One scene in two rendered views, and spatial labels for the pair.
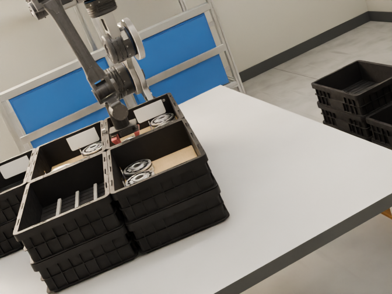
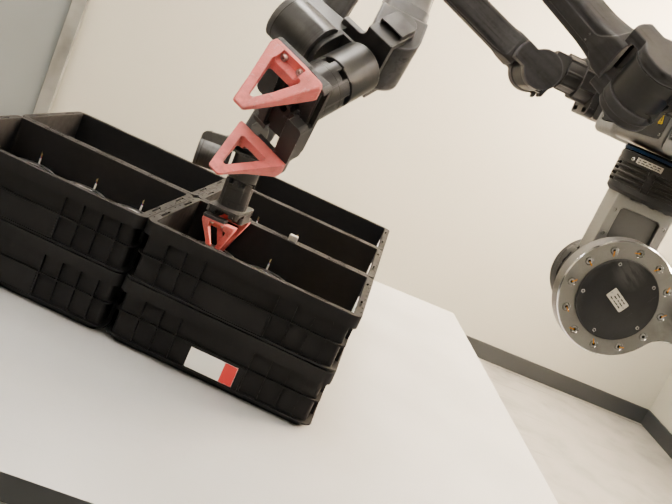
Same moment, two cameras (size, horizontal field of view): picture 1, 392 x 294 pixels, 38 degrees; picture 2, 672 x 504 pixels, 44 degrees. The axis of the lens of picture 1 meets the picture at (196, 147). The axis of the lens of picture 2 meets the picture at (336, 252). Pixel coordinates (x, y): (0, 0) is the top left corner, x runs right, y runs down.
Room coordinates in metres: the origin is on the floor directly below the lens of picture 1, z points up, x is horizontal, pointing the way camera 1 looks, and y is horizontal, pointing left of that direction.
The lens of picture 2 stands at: (2.33, -1.30, 1.32)
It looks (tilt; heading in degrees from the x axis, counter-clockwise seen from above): 13 degrees down; 94
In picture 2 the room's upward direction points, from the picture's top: 24 degrees clockwise
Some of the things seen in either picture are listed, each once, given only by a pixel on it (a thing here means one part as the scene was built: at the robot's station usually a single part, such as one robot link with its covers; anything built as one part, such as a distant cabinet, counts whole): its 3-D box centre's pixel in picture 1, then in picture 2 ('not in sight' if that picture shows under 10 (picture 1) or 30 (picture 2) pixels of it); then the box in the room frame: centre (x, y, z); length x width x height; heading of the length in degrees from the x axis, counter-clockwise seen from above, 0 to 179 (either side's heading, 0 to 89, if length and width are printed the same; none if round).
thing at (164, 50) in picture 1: (174, 67); not in sight; (4.14, -0.07, 0.60); 0.72 x 0.03 x 0.56; 103
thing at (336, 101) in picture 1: (368, 118); not in sight; (2.55, -0.84, 0.37); 0.40 x 0.30 x 0.45; 13
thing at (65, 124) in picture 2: (72, 205); (123, 175); (1.70, 0.44, 0.87); 0.40 x 0.30 x 0.11; 3
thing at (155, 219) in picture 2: (142, 121); (268, 257); (2.11, 0.15, 0.92); 0.40 x 0.30 x 0.02; 3
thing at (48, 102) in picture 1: (74, 114); not in sight; (3.96, 0.71, 0.60); 0.72 x 0.03 x 0.56; 103
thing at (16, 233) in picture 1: (65, 192); (131, 154); (1.70, 0.44, 0.92); 0.40 x 0.30 x 0.02; 3
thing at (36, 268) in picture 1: (86, 232); not in sight; (1.70, 0.44, 0.76); 0.40 x 0.30 x 0.12; 3
